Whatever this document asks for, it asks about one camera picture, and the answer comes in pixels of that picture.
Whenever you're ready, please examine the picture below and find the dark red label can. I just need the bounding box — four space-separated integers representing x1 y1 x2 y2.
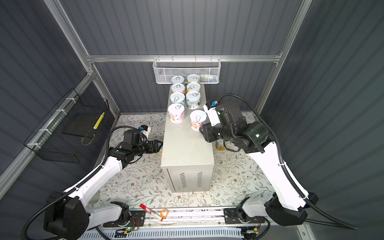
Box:
190 110 207 132

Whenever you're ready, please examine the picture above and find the pink label can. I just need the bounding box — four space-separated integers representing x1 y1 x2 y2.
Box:
168 103 185 124

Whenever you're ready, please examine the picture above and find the silver top can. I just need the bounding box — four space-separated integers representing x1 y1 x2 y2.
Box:
186 91 201 110

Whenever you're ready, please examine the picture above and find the yellow label can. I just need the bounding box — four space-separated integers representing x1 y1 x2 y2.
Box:
186 83 201 93

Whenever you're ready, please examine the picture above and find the green label can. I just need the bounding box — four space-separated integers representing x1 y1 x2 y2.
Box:
187 74 201 84

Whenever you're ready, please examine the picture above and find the orange label can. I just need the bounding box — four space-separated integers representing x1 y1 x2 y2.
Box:
171 84 186 95

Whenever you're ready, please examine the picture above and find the teal label can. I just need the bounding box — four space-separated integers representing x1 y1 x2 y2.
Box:
171 76 185 85

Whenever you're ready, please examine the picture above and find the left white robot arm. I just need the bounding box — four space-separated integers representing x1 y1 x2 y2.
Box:
44 126 163 240

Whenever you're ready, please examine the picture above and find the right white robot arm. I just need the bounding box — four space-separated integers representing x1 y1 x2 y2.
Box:
200 100 308 226

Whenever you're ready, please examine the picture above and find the beige metal cabinet counter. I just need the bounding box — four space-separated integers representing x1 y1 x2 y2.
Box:
160 84 216 193

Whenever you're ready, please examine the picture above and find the plastic lid tall can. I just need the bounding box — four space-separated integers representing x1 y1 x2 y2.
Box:
216 139 226 151

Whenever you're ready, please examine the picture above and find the yellow highlighter pen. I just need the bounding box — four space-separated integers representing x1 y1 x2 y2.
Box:
93 112 105 130

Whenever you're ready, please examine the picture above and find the tube in white basket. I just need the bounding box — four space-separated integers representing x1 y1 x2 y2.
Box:
200 74 219 84

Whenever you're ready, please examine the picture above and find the floral table mat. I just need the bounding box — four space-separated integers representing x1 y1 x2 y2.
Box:
78 112 289 211

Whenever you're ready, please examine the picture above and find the red white marker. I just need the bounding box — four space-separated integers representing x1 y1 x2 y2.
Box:
140 204 164 222

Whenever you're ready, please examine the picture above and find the black wire wall basket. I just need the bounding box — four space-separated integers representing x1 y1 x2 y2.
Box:
24 92 111 164

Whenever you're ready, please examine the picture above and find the white wire mesh basket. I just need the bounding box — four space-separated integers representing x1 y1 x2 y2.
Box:
153 59 222 85

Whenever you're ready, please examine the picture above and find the orange ring tool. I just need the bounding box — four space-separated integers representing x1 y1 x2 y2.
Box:
160 209 169 219

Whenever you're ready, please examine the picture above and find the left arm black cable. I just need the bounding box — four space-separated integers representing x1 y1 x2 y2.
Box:
20 125 148 240

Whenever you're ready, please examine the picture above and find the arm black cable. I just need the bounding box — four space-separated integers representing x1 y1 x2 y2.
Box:
217 93 359 231
20 125 148 240

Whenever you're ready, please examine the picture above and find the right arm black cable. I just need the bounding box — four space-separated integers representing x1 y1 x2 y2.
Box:
217 93 359 231

